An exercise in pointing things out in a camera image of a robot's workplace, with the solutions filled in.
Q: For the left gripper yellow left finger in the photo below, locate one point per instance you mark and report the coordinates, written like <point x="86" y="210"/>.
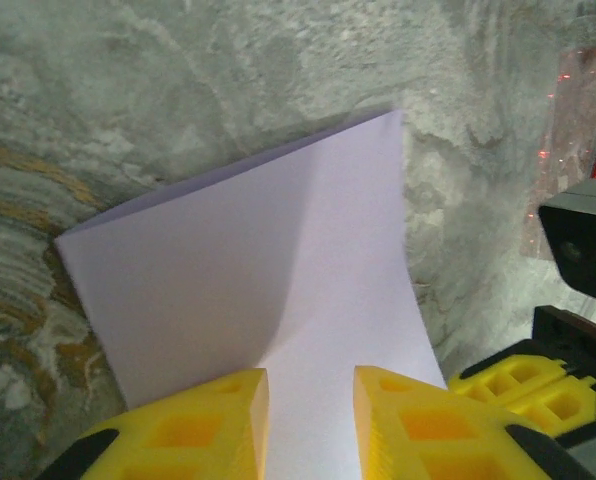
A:
<point x="188" y="440"/>

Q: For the aluminium table edge rail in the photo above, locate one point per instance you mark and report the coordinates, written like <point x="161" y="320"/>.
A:
<point x="563" y="150"/>

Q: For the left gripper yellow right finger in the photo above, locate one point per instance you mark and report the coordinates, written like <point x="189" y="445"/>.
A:
<point x="428" y="440"/>

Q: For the lilac paper sheet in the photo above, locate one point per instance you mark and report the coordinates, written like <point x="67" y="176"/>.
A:
<point x="228" y="275"/>

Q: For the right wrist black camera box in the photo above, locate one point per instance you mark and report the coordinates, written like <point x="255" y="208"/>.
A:
<point x="583" y="235"/>

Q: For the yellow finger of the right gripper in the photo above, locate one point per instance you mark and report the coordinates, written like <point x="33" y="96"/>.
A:
<point x="508" y="375"/>
<point x="563" y="405"/>

